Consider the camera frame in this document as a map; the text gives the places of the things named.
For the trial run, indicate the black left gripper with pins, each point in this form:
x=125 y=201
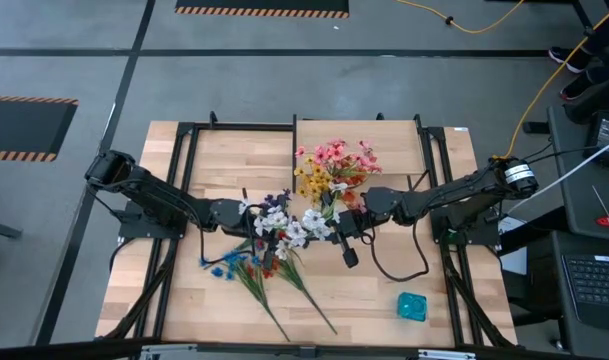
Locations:
x=229 y=215

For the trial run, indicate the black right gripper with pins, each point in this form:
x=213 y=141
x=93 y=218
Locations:
x=356 y=222

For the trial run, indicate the blue artificial flower bunch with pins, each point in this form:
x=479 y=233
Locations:
x=231 y=257

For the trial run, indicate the purple artificial flower bunch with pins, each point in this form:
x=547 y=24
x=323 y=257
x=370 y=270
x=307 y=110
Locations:
x=271 y=199

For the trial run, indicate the white artificial flower bunch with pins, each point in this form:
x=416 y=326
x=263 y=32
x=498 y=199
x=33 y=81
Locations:
x=276 y=220

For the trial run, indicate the yellow artificial flower bunch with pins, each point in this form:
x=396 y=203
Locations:
x=316 y=182

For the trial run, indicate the pink artificial flower bunch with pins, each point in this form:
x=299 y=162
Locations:
x=334 y=152

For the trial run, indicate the red artificial flower bunch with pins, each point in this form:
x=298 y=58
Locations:
x=291 y=272

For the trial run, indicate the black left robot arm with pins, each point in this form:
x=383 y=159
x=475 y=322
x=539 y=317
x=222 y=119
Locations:
x=154 y=192

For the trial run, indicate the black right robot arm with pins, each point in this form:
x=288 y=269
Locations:
x=464 y=192

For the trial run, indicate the short teal glass vase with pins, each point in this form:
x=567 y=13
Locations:
x=412 y=307

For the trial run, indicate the black rig crossbar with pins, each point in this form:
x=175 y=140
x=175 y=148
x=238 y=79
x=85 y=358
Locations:
x=234 y=348

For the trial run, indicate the black hazard-striped floor mat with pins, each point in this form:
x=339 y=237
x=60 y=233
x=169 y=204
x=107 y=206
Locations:
x=24 y=127
x=259 y=5

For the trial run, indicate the white rod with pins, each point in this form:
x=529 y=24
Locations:
x=569 y=172

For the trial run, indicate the dark grey desk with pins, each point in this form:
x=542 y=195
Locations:
x=579 y=200
x=584 y=242

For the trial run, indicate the black laptop keyboard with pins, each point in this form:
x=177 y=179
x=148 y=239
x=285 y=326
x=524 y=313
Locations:
x=596 y=280

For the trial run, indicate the person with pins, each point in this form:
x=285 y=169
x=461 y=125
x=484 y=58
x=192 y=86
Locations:
x=566 y=55

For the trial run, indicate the black metal table frame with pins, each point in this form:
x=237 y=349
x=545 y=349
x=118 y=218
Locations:
x=244 y=127

